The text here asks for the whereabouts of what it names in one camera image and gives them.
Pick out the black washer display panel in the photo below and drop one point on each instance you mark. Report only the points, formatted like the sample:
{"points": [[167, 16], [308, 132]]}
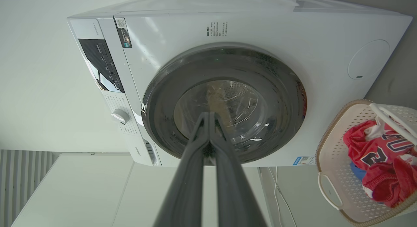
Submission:
{"points": [[101, 64]]}

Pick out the round white filter cover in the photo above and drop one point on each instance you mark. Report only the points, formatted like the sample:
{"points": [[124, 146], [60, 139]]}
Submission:
{"points": [[368, 59]]}

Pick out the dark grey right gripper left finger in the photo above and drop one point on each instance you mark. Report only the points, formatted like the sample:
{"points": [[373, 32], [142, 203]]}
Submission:
{"points": [[185, 188]]}

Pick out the white window blinds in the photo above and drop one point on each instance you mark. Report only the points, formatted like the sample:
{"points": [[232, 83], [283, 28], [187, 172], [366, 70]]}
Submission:
{"points": [[19, 181]]}

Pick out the blue garment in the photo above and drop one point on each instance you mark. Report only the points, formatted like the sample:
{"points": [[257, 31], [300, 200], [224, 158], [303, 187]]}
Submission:
{"points": [[357, 172]]}

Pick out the white perforated laundry basket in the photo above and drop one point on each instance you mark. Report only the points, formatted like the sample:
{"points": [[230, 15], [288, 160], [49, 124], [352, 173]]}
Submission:
{"points": [[338, 139]]}

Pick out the blue energy label sticker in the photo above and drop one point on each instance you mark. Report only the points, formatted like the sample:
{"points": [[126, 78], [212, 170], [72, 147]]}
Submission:
{"points": [[303, 160]]}

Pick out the round dark glass washer door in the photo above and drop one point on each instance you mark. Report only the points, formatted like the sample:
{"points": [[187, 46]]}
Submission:
{"points": [[163, 100]]}

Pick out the black QR code sticker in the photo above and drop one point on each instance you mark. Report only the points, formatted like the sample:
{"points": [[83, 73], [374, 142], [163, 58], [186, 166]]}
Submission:
{"points": [[123, 33]]}

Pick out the white front-load washing machine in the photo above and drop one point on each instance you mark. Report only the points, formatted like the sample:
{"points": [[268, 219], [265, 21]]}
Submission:
{"points": [[260, 28]]}

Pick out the red basketball jersey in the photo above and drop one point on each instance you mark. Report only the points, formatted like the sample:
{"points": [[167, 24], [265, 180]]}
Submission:
{"points": [[381, 148]]}

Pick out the white metal rack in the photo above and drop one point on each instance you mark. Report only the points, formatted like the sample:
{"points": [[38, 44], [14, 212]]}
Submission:
{"points": [[81, 194]]}

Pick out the stainless steel washer drum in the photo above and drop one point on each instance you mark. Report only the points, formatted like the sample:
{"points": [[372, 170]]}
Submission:
{"points": [[241, 100]]}

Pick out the silver washer control knob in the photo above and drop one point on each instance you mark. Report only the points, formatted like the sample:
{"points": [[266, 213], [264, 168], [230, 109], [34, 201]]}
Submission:
{"points": [[120, 116]]}

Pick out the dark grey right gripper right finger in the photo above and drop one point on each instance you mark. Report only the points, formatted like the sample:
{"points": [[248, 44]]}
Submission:
{"points": [[234, 194]]}

